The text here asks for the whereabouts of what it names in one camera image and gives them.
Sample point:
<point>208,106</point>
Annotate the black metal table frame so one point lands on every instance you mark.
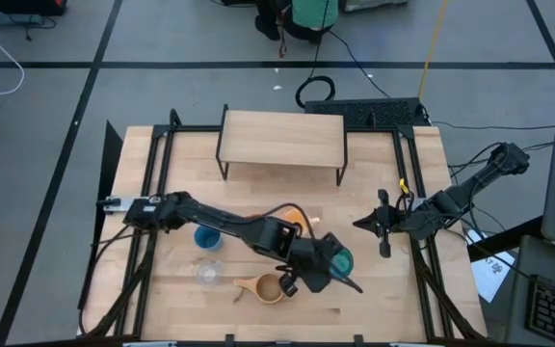
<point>186,128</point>

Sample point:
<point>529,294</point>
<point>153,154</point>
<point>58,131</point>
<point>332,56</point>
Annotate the teal faceted plastic tumbler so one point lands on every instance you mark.
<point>343,262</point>

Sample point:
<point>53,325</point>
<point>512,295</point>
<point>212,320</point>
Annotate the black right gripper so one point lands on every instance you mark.
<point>405,221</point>

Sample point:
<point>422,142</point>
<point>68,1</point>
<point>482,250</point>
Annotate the white paper sheet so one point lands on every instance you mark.
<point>492,274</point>

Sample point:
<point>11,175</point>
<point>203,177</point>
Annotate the yellow tag on gripper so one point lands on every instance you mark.
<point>404,185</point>

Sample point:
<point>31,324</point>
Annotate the person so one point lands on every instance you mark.
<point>311,12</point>

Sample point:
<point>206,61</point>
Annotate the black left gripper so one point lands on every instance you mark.
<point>313,265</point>

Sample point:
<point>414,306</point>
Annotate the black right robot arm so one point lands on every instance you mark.
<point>475,185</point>

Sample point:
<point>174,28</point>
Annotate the blue plastic cup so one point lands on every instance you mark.
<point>207,238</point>

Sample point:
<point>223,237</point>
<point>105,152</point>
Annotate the black vented computer case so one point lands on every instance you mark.
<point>354,113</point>

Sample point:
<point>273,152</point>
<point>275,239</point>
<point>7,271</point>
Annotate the black frame bracket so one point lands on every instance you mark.
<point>229,340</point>
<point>358,340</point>

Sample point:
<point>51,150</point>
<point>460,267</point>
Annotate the wooden shelf with black legs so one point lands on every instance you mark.
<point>282,140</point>

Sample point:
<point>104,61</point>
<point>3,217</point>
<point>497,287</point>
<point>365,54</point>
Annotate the black and red box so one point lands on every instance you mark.
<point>27,6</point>

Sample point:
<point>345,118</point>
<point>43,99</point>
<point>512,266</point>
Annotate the clear plastic cup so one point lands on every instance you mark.
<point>208,274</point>

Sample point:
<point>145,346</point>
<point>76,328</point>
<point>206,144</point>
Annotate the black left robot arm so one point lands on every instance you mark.
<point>219,219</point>

